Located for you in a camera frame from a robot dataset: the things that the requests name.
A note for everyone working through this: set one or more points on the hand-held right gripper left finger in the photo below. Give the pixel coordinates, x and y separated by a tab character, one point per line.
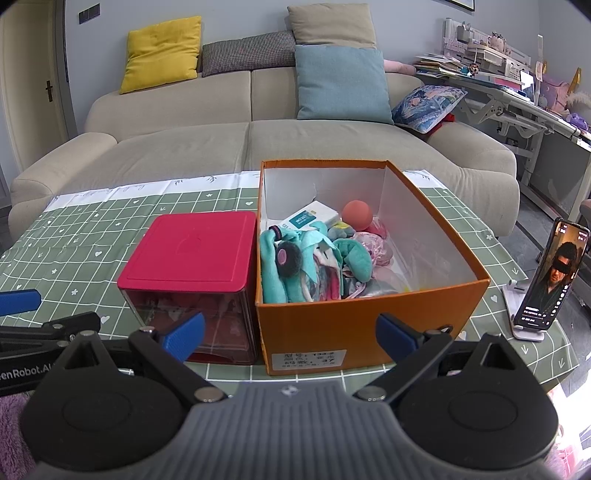
184	334

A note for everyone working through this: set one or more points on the smartphone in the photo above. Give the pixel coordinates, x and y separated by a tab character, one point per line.
554	277

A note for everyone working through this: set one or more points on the grey plastic bag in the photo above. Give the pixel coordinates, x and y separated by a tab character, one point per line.
374	288

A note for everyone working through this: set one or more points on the light blue plush toy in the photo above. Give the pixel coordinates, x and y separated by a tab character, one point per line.
342	233

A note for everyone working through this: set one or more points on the beige pillow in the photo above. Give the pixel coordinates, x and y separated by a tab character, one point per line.
330	25

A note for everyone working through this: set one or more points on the light blue pillow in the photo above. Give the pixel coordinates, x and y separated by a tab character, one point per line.
341	83

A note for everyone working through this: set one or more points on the red lidded storage drawer box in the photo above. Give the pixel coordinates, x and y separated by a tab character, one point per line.
189	254

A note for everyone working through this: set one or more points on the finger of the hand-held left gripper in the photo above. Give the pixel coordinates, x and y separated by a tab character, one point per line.
18	302
74	323

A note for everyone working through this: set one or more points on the grey checked pillow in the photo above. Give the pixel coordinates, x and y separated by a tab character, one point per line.
249	53

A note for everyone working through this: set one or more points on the small red cloth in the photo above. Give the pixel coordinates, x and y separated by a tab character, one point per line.
449	118

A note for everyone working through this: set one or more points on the teal haired plush doll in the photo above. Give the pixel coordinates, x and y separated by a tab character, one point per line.
277	272

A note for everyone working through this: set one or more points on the beige sofa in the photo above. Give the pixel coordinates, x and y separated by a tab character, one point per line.
184	152

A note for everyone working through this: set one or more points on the yellow pillow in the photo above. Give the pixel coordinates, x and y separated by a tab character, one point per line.
159	53

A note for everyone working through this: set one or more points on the orange cardboard box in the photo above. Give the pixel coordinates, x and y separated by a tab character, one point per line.
369	323

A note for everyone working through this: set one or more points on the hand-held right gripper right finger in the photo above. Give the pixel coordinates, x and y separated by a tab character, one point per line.
397	333

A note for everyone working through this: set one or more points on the cream door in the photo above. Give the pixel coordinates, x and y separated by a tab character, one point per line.
32	83

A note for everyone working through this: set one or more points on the large framed wall painting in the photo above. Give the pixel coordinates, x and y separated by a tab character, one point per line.
462	4

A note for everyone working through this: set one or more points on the white phone stand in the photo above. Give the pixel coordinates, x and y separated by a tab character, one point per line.
517	314

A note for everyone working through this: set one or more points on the pink brocade pouch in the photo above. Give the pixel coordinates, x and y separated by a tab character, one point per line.
376	249

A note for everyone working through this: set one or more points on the coral ball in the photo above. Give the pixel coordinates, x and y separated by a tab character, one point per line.
358	214

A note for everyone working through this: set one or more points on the laptop screen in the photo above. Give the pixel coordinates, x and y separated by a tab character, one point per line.
527	84

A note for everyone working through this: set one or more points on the white cluttered desk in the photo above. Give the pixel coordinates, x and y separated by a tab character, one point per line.
521	120

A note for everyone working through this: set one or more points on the black light switch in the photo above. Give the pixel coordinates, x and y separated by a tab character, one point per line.
89	12

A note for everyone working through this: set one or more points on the white tissue pack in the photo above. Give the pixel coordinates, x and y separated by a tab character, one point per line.
307	217

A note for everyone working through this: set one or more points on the green grid tablecloth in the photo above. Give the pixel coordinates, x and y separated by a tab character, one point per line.
92	230

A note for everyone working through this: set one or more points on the printed cartoon pillow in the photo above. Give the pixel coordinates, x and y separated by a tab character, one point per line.
427	108

